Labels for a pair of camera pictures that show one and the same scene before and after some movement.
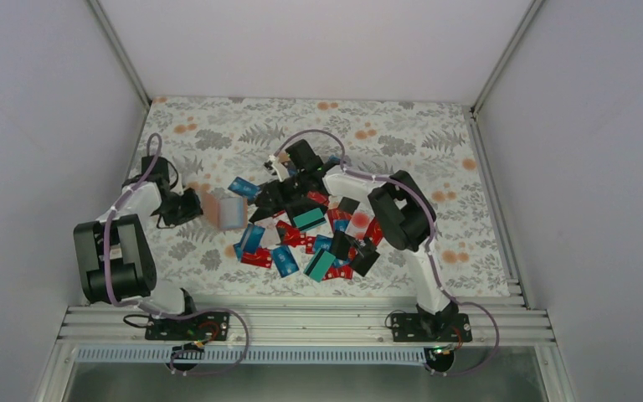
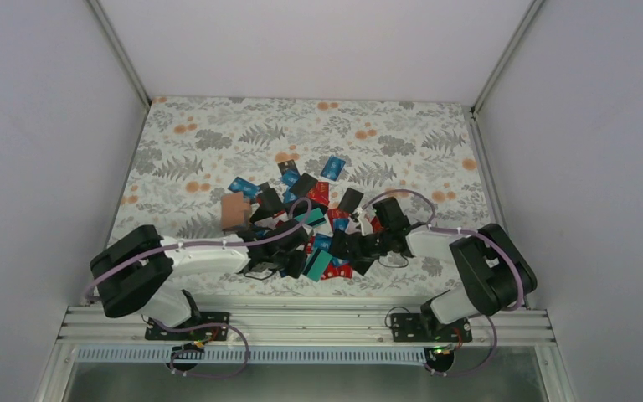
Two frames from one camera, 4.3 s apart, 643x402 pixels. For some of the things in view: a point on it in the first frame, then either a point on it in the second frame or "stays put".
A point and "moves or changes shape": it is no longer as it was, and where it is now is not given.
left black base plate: (213, 326) stays put
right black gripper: (277, 195) → (357, 250)
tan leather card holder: (224, 212) moves or changes shape
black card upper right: (348, 205) stays put
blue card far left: (244, 188) stays put
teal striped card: (309, 219) stays put
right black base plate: (431, 327) stays put
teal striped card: (319, 265) stays put
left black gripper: (193, 210) → (294, 270)
